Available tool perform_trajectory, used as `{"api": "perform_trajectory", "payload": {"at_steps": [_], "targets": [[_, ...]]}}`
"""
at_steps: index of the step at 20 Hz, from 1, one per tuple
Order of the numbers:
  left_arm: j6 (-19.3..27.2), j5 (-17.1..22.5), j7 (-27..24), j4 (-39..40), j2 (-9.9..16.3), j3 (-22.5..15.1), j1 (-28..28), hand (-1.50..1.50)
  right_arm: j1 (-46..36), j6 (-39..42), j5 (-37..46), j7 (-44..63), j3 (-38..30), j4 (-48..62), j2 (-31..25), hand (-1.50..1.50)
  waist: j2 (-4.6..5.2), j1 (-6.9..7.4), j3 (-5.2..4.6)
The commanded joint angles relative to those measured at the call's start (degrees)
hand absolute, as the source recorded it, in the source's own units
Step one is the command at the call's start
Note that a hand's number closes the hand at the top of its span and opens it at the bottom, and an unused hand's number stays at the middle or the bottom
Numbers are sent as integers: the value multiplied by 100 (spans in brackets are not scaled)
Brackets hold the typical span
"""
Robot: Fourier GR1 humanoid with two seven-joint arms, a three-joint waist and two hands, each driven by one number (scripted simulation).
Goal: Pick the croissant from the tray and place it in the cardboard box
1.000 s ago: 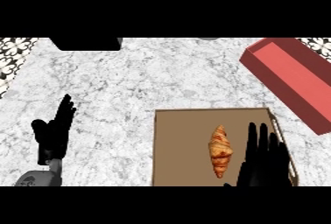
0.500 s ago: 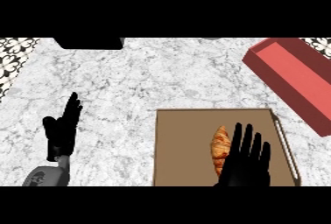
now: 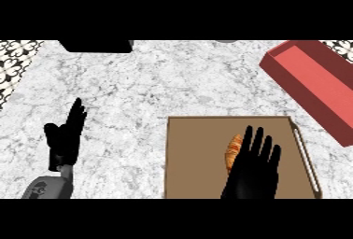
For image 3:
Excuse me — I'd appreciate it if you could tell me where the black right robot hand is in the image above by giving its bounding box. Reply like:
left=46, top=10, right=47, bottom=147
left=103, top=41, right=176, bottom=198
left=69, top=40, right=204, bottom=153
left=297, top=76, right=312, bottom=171
left=219, top=125, right=282, bottom=200

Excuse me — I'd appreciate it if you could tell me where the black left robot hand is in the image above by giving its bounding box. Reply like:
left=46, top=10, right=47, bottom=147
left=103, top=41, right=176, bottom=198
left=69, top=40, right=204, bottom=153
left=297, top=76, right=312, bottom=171
left=43, top=97, right=89, bottom=173

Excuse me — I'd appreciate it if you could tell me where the golden croissant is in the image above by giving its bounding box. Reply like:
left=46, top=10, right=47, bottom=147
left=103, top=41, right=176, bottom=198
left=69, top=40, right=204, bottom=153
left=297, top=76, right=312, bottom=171
left=223, top=134, right=244, bottom=175

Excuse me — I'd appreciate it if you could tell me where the brown wooden tray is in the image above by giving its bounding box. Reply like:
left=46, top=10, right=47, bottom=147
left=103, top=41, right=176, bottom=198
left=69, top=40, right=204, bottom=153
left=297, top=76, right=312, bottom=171
left=163, top=115, right=324, bottom=200

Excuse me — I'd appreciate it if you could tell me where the red cardboard box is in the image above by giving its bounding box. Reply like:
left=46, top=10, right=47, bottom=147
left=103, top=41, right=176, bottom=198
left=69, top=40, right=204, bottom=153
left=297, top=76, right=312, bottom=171
left=259, top=40, right=353, bottom=148

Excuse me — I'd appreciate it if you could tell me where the black appliance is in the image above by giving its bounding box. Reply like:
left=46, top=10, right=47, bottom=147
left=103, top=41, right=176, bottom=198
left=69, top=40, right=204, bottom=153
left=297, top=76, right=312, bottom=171
left=58, top=40, right=134, bottom=54

